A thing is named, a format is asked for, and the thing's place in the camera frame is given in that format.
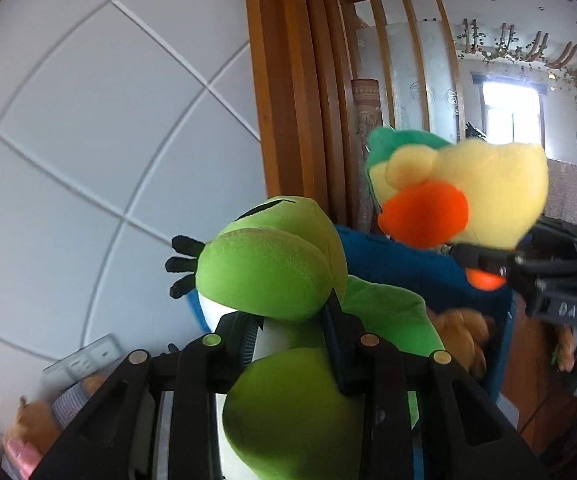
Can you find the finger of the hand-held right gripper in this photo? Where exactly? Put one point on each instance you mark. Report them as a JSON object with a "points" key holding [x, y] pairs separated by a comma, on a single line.
{"points": [[488, 257], [558, 232]]}

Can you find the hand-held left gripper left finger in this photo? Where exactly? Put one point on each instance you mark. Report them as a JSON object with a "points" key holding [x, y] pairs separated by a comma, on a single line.
{"points": [[228, 340]]}

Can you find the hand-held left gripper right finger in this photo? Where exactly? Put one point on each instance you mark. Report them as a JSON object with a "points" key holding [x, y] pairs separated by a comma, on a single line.
{"points": [[341, 355]]}

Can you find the yellow duck plush green hood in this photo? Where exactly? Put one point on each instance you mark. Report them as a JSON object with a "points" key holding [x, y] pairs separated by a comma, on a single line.
{"points": [[493, 185]]}

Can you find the brown bear plush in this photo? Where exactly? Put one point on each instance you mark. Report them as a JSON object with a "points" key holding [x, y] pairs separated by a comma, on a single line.
{"points": [[461, 330]]}

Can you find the blue plastic crate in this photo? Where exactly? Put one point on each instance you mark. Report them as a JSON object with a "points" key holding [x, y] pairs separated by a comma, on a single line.
{"points": [[408, 270]]}

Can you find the green frog plush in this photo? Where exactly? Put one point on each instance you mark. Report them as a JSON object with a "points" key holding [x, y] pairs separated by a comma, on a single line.
{"points": [[278, 275]]}

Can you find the patterned cloth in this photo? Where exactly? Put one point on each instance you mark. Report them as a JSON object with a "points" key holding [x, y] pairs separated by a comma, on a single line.
{"points": [[565, 190]]}

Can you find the bright window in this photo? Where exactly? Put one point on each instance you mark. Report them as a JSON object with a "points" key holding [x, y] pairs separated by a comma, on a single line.
{"points": [[513, 115]]}

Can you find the rolled patterned carpet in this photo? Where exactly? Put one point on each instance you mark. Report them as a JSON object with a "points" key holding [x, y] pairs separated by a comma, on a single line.
{"points": [[367, 125]]}

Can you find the hanging vine decoration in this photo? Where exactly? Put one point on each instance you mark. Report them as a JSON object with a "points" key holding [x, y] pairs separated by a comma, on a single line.
{"points": [[518, 52]]}

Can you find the striped shirt bear plush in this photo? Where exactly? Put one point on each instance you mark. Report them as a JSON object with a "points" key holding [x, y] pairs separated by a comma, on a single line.
{"points": [[33, 420]]}

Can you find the wooden slat partition screen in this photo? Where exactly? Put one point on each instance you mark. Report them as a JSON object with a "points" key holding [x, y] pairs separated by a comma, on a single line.
{"points": [[403, 60]]}

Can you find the pink plush toy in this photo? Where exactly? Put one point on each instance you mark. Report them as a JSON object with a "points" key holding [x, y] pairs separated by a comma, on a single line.
{"points": [[18, 455]]}

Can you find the white wall socket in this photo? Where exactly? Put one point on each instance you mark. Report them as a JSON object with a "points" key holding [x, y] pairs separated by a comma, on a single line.
{"points": [[86, 360]]}

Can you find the wooden wall frame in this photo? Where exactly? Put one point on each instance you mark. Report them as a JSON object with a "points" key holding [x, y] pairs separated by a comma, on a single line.
{"points": [[293, 85]]}

